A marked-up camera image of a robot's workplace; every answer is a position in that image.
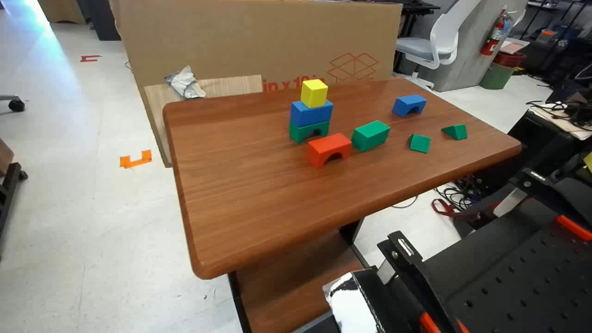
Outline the green arch block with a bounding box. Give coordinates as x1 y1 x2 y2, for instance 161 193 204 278
287 119 331 146

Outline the orange arch block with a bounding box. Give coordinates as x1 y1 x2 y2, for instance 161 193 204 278
306 131 354 170

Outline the blue block under yellow cube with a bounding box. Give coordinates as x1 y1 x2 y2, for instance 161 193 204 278
289 100 335 130

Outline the green rectangular block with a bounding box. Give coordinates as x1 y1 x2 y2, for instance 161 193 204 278
352 119 393 154

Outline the blue arch block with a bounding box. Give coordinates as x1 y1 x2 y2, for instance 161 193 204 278
391 93 430 119

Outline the white crumpled cloth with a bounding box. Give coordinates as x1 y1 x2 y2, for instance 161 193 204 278
165 65 209 100

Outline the large brown cardboard box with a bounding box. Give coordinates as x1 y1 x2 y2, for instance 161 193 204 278
111 0 404 104

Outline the white grey office chair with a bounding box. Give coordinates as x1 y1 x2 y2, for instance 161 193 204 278
394 0 533 93

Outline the green bin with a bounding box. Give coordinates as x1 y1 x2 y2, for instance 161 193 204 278
479 63 515 91

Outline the red fire extinguisher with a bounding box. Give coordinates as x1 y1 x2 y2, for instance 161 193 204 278
479 9 515 57

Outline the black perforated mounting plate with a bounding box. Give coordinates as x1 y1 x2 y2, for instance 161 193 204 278
424 196 592 333

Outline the cluttered side desk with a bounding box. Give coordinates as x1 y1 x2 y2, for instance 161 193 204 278
526 98 592 143

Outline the black stand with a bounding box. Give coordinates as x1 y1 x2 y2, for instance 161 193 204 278
0 137 30 261

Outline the black clamp orange handle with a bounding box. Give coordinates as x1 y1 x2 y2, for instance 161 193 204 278
553 213 592 244
376 230 472 333

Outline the red cable bundle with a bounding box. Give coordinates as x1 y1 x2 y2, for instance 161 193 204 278
431 183 474 220

